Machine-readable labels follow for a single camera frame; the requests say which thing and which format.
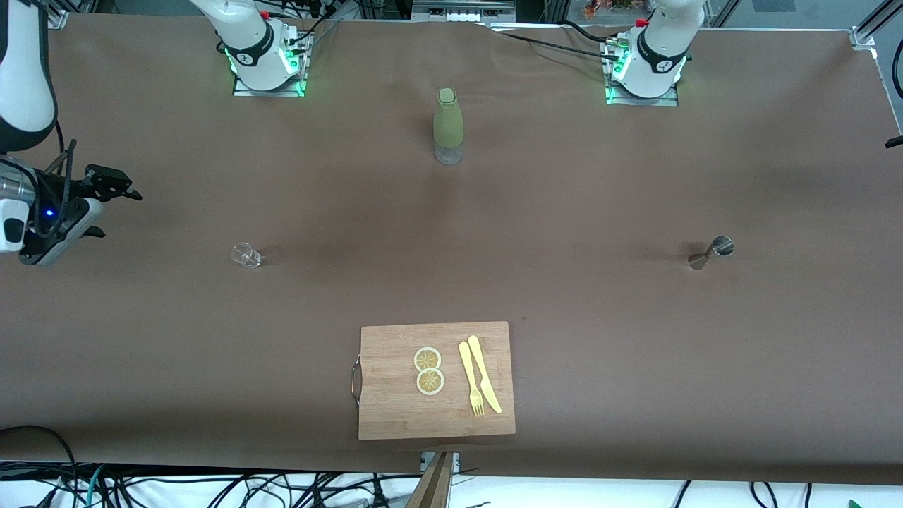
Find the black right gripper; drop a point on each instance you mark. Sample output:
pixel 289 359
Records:
pixel 90 185

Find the small clear glass cup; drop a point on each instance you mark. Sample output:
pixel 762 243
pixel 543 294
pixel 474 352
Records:
pixel 247 255

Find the steel jigger measuring cup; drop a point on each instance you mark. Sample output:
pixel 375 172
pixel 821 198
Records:
pixel 722 246

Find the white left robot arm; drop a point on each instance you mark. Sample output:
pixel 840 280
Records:
pixel 659 49

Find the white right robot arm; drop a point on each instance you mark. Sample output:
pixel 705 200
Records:
pixel 25 77

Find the brown table cover sheet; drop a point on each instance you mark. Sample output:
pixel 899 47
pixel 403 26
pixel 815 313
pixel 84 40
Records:
pixel 211 353

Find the green sleeved glass bottle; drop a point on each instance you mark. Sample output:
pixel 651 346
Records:
pixel 447 120

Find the lemon slice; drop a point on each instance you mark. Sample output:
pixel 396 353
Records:
pixel 430 382
pixel 427 358

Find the wooden cutting board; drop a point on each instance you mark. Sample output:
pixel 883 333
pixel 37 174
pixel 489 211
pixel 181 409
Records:
pixel 434 416

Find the yellow plastic fork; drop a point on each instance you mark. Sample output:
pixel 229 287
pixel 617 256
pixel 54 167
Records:
pixel 467 363

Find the white power strip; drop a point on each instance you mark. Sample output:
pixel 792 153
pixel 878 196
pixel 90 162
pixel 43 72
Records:
pixel 462 8

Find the yellow plastic knife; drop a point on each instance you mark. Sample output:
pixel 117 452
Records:
pixel 482 367

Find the aluminium frame corner bracket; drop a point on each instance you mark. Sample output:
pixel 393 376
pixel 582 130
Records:
pixel 55 15
pixel 866 37

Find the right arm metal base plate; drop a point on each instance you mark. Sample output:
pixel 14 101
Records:
pixel 243 90

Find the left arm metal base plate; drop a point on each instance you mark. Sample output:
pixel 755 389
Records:
pixel 617 101

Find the wooden post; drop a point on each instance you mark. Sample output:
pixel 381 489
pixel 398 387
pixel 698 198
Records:
pixel 432 490

